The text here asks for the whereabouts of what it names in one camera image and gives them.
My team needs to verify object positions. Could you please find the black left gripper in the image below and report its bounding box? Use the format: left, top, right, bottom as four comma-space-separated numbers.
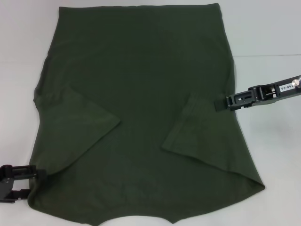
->
0, 164, 47, 203

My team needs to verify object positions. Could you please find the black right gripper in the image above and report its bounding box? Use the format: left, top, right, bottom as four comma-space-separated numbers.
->
214, 74, 301, 112

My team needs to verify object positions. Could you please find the dark green shirt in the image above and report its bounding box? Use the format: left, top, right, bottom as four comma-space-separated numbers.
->
26, 2, 266, 212

